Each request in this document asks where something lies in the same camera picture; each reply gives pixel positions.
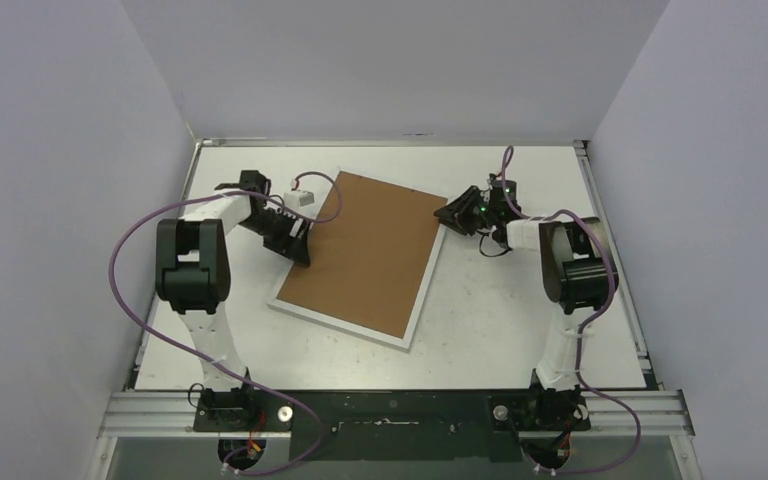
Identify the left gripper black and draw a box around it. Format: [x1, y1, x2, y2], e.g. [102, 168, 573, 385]
[239, 209, 310, 267]

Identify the white picture frame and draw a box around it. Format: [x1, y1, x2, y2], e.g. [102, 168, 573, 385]
[267, 166, 453, 351]

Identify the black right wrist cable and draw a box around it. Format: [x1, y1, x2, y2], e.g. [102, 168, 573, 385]
[477, 231, 514, 260]

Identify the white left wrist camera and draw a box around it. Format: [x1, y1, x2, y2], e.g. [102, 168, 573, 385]
[282, 189, 315, 213]

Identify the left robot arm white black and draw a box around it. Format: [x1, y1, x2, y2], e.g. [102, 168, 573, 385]
[155, 170, 315, 431]

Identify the aluminium front rail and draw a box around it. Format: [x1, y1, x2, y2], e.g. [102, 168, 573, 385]
[100, 390, 695, 438]

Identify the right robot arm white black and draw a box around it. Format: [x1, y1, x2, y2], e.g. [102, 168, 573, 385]
[434, 174, 619, 430]

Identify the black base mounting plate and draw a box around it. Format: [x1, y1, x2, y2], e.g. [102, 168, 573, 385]
[190, 388, 591, 469]

